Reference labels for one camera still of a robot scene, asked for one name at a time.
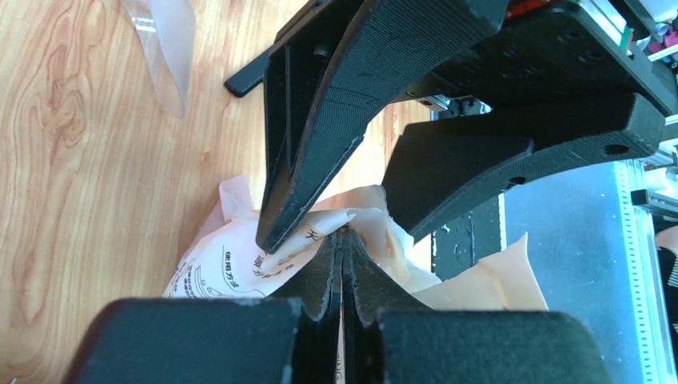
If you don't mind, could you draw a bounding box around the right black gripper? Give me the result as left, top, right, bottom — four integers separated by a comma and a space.
382, 2, 677, 239

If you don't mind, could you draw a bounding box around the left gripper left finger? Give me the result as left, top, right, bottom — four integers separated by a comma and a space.
64, 235, 341, 383

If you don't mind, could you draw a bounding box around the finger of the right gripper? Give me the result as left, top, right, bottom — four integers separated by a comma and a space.
256, 0, 509, 253

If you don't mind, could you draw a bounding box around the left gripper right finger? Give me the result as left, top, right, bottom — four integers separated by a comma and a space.
343, 229, 612, 383

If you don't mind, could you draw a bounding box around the pink cat litter bag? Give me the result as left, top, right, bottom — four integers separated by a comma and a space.
163, 176, 548, 310

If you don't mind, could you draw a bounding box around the clear plastic scoop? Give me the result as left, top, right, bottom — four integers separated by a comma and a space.
122, 0, 196, 118

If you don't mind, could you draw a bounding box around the black bag clip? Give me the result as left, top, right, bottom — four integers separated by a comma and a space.
223, 48, 271, 98

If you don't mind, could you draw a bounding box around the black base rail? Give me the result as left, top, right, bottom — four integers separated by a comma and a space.
432, 197, 502, 281

